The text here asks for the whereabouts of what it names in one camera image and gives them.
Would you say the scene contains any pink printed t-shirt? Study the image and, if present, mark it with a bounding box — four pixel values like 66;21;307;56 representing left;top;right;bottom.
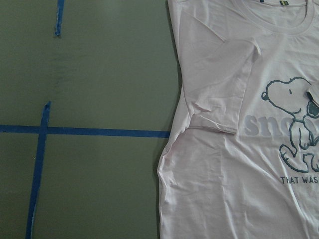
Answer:
158;0;319;239

